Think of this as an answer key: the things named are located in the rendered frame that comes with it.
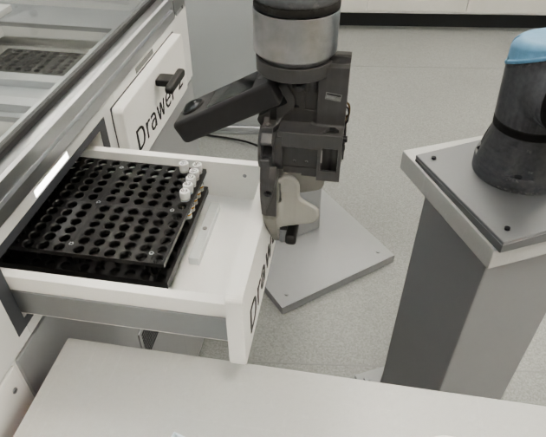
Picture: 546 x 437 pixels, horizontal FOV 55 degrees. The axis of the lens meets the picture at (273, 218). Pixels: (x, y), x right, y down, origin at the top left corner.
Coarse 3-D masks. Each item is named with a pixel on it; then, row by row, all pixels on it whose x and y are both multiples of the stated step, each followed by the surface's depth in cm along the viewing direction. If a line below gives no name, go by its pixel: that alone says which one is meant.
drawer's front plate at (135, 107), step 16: (160, 48) 92; (176, 48) 95; (160, 64) 88; (176, 64) 96; (144, 80) 82; (128, 96) 78; (144, 96) 83; (160, 96) 90; (176, 96) 98; (112, 112) 76; (128, 112) 78; (144, 112) 83; (128, 128) 78; (160, 128) 92; (128, 144) 79
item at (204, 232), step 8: (208, 208) 71; (216, 208) 71; (208, 216) 70; (216, 216) 71; (208, 224) 69; (200, 232) 68; (208, 232) 68; (200, 240) 66; (208, 240) 68; (192, 248) 65; (200, 248) 65; (192, 256) 64; (200, 256) 65
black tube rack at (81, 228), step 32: (96, 160) 71; (64, 192) 66; (96, 192) 65; (128, 192) 66; (160, 192) 65; (32, 224) 61; (64, 224) 61; (96, 224) 62; (128, 224) 61; (160, 224) 65; (192, 224) 66; (32, 256) 61; (64, 256) 58; (96, 256) 57; (128, 256) 61
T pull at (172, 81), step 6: (180, 72) 88; (162, 78) 87; (168, 78) 87; (174, 78) 86; (180, 78) 88; (156, 84) 87; (162, 84) 86; (168, 84) 85; (174, 84) 85; (168, 90) 84; (174, 90) 86
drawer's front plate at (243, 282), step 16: (256, 192) 61; (256, 208) 59; (256, 224) 57; (256, 240) 55; (240, 256) 53; (256, 256) 55; (240, 272) 51; (256, 272) 56; (240, 288) 50; (256, 288) 57; (224, 304) 50; (240, 304) 49; (240, 320) 51; (256, 320) 60; (240, 336) 53; (240, 352) 54
